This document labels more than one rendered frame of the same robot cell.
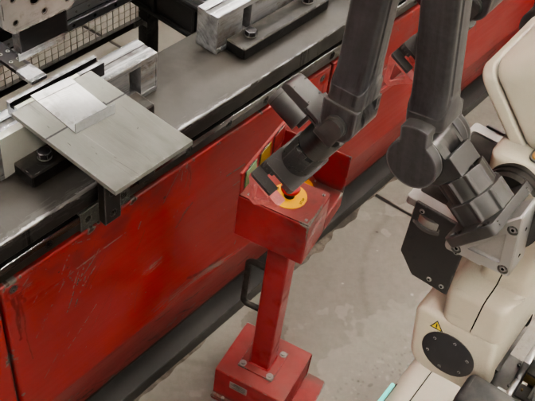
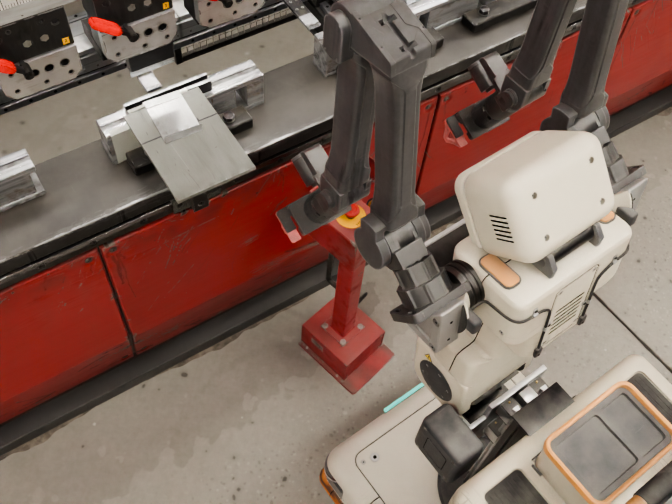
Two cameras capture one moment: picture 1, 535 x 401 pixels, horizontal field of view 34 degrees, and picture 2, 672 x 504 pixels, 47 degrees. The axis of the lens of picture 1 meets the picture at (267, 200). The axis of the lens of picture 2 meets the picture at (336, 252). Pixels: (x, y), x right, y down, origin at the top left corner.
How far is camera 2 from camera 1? 0.48 m
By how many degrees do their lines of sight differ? 16
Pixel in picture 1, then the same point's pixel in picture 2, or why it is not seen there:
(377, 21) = (350, 132)
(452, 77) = (399, 192)
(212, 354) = (311, 309)
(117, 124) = (201, 140)
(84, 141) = (170, 151)
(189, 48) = (305, 67)
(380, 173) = not seen: hidden behind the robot
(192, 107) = (286, 125)
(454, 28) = (396, 158)
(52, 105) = (156, 114)
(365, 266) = not seen: hidden behind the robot
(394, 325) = not seen: hidden behind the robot
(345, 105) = (334, 186)
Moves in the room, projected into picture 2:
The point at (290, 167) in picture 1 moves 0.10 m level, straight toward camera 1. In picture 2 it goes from (307, 214) to (283, 254)
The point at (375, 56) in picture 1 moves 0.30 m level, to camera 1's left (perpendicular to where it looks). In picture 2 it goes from (352, 156) to (183, 94)
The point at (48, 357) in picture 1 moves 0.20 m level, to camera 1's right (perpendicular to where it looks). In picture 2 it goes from (149, 297) to (217, 325)
